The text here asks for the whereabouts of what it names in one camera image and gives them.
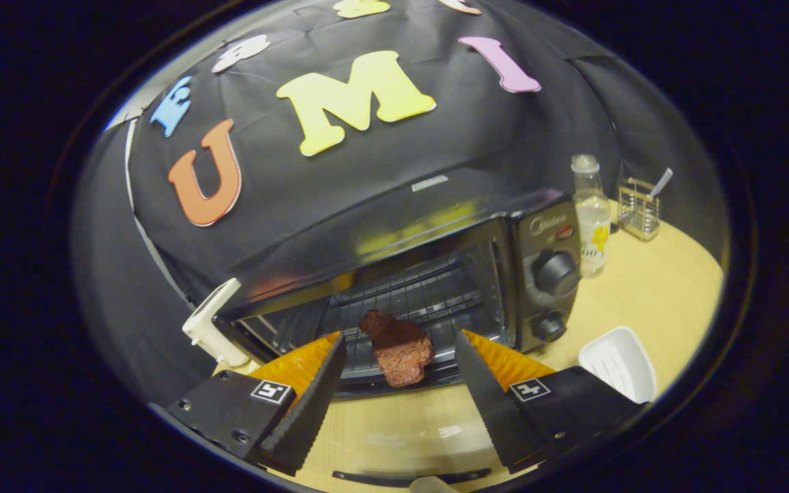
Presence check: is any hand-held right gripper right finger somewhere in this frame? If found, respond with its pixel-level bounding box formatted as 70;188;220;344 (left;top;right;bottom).
454;329;645;475

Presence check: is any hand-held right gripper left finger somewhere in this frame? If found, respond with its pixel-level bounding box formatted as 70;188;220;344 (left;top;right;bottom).
165;332;347;477

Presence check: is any brown meat slice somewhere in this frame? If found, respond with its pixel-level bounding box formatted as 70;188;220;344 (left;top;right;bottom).
360;309;435;388

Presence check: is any black electric oven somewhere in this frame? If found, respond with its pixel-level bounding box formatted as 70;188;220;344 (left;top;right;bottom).
215;164;584;488

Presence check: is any white toaster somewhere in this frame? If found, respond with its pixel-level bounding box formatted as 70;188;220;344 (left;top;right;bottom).
182;277;251;367

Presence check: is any white rectangular dish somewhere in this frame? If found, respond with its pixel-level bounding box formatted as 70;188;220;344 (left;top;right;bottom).
578;327;658;405

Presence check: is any clear glass bottle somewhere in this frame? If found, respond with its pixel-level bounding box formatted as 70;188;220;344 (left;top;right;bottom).
571;154;612;278

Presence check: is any black backdrop cloth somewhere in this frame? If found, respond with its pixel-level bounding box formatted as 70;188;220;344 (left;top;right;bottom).
73;0;731;405

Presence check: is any metal spoon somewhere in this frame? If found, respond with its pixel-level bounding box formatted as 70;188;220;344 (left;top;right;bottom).
648;168;674;199

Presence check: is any wire mesh utensil holder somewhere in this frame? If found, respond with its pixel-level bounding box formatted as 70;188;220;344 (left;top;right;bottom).
617;177;662;240

